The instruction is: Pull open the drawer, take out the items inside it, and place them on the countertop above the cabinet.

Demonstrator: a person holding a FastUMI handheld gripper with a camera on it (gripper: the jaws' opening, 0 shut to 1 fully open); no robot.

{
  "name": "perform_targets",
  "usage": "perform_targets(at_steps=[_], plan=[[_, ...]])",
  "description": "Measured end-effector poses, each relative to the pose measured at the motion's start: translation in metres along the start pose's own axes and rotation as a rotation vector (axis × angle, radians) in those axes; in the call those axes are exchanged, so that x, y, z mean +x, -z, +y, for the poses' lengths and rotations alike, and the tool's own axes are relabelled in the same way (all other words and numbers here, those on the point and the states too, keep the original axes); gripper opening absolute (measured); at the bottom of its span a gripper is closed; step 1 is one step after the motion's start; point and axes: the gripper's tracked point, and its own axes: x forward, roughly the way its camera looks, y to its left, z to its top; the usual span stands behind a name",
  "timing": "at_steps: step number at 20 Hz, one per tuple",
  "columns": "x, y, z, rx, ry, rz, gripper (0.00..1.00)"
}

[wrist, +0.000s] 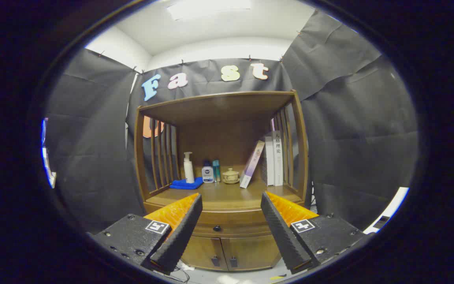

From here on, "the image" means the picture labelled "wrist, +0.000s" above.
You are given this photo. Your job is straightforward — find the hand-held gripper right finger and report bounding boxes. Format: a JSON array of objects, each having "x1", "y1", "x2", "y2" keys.
[{"x1": 260, "y1": 191, "x2": 369, "y2": 275}]

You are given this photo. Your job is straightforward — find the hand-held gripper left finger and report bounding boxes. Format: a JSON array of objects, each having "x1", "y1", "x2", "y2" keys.
[{"x1": 91, "y1": 192, "x2": 203, "y2": 275}]

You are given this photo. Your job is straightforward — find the brown wooden drawer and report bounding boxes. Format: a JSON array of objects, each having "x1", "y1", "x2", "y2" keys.
[{"x1": 191, "y1": 211, "x2": 279, "y2": 238}]

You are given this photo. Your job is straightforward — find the wooden cabinet door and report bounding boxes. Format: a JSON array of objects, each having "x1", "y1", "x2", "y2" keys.
[
  {"x1": 180, "y1": 236, "x2": 227, "y2": 271},
  {"x1": 221, "y1": 235, "x2": 282, "y2": 272}
]

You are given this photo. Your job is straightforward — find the wooden countertop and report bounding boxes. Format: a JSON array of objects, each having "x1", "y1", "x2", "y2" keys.
[{"x1": 145, "y1": 179, "x2": 303, "y2": 211}]

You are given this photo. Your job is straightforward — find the brown wooden cabinet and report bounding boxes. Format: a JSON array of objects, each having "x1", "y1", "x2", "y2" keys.
[{"x1": 134, "y1": 90, "x2": 310, "y2": 273}]

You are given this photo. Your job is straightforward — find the blue folded cloth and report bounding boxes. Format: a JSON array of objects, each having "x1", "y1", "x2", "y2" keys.
[{"x1": 170, "y1": 177, "x2": 204, "y2": 190}]

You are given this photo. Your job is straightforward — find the white pump bottle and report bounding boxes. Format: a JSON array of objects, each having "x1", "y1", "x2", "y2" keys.
[{"x1": 183, "y1": 152, "x2": 195, "y2": 184}]

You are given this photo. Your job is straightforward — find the white bottle with dark cap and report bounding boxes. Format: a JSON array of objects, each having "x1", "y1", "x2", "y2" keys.
[{"x1": 202, "y1": 160, "x2": 214, "y2": 184}]

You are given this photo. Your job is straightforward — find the purple and white book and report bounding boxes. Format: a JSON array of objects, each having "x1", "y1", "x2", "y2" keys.
[{"x1": 240, "y1": 140, "x2": 266, "y2": 189}]

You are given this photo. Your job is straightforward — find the white book with black title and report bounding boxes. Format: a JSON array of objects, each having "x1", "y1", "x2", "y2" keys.
[{"x1": 270, "y1": 131, "x2": 284, "y2": 187}]

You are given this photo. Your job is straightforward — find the white appliance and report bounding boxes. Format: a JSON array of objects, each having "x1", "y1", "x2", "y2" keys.
[{"x1": 363, "y1": 187, "x2": 410, "y2": 234}]

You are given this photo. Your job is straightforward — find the white panel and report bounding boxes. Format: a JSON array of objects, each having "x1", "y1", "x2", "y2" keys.
[{"x1": 41, "y1": 118, "x2": 57, "y2": 189}]

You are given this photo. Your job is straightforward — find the black cables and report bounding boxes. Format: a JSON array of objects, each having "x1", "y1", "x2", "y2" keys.
[{"x1": 171, "y1": 264, "x2": 191, "y2": 283}]

